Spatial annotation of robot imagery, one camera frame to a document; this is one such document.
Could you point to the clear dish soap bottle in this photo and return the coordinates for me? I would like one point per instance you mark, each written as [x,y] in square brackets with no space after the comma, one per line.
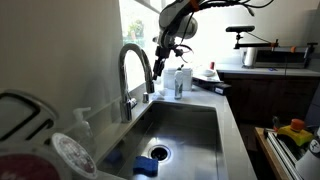
[178,83]

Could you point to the white bowl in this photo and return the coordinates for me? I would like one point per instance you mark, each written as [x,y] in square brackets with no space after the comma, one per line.
[206,72]

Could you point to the clear soap pump dispenser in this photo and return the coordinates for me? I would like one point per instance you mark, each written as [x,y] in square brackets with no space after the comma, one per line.
[85,133]

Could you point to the chrome round deck cap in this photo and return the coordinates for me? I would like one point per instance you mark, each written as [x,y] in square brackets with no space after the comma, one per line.
[145,97]

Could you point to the white paper towel roll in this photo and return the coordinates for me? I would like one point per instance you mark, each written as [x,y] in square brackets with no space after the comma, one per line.
[249,56]

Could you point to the blue sponge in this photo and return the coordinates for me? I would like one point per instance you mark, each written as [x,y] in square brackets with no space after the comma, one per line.
[145,165]

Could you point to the window with white frame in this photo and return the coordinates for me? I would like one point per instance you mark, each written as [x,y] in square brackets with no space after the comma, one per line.
[140,20]

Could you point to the white plastic container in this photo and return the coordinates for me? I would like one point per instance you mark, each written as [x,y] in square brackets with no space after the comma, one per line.
[188,78]

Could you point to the black flat box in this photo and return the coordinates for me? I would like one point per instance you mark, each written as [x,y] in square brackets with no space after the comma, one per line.
[216,87]

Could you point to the pod with dark red lid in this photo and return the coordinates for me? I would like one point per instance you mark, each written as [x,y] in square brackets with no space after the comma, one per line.
[26,166]

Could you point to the black clamp stand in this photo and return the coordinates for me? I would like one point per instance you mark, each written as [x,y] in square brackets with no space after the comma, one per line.
[311,45]

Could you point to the chrome gooseneck faucet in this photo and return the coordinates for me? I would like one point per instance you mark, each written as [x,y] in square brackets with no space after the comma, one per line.
[124,83]

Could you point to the metal rail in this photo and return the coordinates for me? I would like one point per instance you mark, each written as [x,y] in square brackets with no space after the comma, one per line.
[280,150]

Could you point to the black camera on stand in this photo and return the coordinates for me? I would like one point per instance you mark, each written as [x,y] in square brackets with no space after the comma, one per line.
[240,29]

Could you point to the small red cup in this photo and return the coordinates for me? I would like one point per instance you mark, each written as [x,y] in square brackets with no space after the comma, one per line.
[212,65]

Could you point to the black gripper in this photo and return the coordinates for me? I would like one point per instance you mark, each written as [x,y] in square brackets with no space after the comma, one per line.
[161,53]

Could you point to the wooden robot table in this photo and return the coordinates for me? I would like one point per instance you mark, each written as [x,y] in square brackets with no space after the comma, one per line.
[266,150]

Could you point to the white cloth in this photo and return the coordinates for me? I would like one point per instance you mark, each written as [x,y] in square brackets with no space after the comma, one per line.
[160,94]

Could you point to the yellow emergency stop button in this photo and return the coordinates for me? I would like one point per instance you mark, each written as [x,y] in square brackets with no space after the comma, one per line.
[296,135]

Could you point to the silver toaster oven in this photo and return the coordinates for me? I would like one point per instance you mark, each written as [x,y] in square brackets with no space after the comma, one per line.
[280,58]

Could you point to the stainless steel sink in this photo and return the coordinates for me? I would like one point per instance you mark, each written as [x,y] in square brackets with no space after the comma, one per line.
[193,133]

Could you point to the blue tape piece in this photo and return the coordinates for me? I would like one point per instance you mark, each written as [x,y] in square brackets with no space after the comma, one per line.
[272,69]

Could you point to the white pod with speckled lid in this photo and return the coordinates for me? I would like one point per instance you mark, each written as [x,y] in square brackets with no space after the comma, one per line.
[75,155]

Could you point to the dark wooden cabinet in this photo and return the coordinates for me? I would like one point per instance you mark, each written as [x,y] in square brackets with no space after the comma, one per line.
[266,96]

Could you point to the white object with black outline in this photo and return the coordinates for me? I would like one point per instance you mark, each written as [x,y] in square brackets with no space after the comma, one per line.
[20,113]

